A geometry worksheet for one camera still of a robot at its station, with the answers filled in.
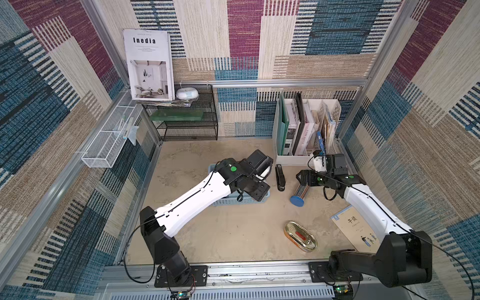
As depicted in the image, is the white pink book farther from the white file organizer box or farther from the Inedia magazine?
the Inedia magazine

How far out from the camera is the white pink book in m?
0.89

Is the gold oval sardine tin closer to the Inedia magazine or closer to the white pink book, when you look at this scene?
the white pink book

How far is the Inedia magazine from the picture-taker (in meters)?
0.76

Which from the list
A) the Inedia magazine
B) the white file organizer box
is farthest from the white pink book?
the Inedia magazine
